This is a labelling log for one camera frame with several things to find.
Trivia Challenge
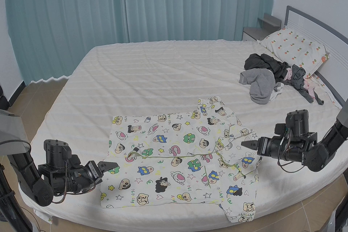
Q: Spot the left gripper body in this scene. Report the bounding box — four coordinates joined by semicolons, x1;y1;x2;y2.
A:
86;160;108;180

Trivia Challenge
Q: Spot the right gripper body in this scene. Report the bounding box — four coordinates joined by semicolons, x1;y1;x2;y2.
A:
257;136;276;157

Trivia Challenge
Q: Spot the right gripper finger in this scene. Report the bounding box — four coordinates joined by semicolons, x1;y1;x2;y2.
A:
241;140;259;150

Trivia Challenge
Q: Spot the white printed pyjama top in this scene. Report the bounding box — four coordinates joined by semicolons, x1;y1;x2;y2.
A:
100;95;260;223

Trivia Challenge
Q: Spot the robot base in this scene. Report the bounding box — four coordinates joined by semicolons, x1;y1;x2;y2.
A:
322;210;348;232

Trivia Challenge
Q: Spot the pile of clothes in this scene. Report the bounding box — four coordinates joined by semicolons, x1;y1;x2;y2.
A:
239;53;324;105

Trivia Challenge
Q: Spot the bed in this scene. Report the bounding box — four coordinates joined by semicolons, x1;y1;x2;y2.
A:
18;5;348;232

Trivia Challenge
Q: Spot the white printed pillow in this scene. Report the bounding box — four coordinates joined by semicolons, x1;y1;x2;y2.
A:
257;27;331;75

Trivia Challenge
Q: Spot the grey bedside table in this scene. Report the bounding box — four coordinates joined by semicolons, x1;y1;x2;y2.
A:
243;13;281;42

